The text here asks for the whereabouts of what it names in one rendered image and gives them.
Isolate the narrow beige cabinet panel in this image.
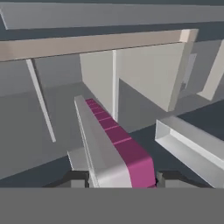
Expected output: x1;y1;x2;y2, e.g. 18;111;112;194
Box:
197;39;224;102

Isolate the grey freezer door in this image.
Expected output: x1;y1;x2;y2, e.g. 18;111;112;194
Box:
0;2;224;31

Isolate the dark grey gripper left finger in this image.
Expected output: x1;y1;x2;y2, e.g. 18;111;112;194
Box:
43;170;90;189

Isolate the long white door handle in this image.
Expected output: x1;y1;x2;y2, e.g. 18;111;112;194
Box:
25;58;57;144

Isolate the magenta and grey ice cube tray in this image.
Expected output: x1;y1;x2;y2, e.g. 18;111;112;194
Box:
66;94;158;189

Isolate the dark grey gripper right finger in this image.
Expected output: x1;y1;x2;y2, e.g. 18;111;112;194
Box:
155;170;212;189

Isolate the silver open freezer drawer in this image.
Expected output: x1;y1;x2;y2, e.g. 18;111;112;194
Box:
154;115;224;189

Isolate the white vertical bar handle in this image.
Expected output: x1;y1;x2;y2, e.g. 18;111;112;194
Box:
111;49;120;123

